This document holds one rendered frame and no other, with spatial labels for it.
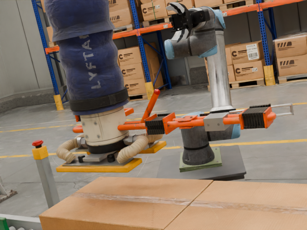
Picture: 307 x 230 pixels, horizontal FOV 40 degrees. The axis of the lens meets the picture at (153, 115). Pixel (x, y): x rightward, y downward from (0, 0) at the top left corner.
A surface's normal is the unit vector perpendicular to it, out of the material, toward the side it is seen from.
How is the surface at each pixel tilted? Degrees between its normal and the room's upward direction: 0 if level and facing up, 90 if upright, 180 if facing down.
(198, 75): 90
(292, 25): 90
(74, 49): 68
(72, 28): 80
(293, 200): 0
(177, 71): 90
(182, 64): 90
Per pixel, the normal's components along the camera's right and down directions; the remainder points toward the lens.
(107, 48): 0.59, -0.29
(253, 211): -0.20, -0.96
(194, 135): -0.18, 0.30
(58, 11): -0.37, 0.34
